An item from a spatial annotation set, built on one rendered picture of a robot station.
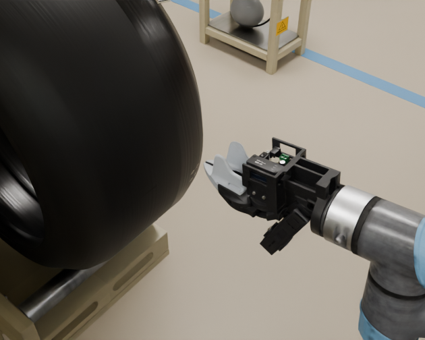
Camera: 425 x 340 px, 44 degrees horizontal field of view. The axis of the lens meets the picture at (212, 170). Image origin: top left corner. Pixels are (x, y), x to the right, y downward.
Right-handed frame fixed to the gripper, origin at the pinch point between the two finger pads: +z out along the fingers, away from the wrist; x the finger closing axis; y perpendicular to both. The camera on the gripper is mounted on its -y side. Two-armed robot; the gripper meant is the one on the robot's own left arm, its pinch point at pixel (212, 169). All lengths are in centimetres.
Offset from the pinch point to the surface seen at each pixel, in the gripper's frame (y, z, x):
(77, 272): -27.5, 26.0, 13.7
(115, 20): 20.4, 15.0, 0.1
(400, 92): -119, 55, -221
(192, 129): 1.4, 8.1, -5.0
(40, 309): -28.1, 25.4, 23.1
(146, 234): -33.0, 26.5, -4.6
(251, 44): -96, 140, -194
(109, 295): -37.1, 23.9, 9.9
